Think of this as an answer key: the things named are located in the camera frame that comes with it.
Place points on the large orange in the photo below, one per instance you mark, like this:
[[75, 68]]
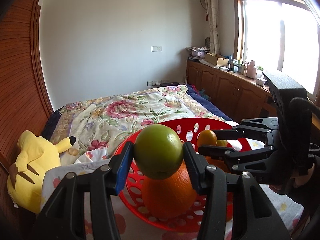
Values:
[[215, 162], [170, 197]]

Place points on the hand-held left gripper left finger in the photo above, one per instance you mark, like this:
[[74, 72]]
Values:
[[122, 172]]

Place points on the green apple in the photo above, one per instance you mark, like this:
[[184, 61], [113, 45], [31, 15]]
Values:
[[157, 152]]

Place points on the patterned beige curtain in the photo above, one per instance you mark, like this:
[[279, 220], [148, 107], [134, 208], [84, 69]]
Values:
[[212, 17]]

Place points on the white tissue box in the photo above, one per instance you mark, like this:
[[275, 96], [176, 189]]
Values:
[[261, 81]]

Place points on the floral quilted blanket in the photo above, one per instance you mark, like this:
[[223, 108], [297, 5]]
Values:
[[120, 112]]

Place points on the white wall switch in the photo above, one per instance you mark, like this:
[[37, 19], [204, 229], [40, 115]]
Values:
[[156, 48]]

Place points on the small orange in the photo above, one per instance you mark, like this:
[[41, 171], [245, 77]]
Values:
[[206, 138]]

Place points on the yellow-green lemon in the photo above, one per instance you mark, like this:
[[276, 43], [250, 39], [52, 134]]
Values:
[[221, 143]]

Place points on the yellow plush toy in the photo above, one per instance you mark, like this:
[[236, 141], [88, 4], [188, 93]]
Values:
[[32, 165]]

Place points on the pink jar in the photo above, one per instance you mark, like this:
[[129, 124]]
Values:
[[251, 69]]

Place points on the teal cloth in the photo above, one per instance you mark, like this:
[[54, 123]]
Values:
[[206, 94]]

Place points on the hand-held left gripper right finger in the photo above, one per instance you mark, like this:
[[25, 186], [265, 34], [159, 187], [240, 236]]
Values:
[[193, 172]]

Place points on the wooden framed window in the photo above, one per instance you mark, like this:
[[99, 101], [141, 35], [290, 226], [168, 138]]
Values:
[[275, 30]]

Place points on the white floral cloth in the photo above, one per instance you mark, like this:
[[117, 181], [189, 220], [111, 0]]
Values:
[[290, 212]]

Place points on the red perforated plastic basket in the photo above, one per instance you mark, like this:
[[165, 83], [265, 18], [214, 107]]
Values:
[[135, 200]]

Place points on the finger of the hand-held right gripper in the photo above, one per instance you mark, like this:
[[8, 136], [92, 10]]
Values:
[[215, 151], [225, 134]]

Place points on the wooden sideboard cabinet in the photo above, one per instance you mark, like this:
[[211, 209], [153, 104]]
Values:
[[225, 90]]

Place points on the person's right hand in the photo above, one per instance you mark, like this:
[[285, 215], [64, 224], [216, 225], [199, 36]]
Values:
[[302, 181]]

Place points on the open cardboard box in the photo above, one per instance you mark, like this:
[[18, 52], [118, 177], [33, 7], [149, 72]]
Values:
[[216, 60]]

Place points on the wooden louvred wardrobe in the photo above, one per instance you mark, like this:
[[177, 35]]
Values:
[[17, 80]]

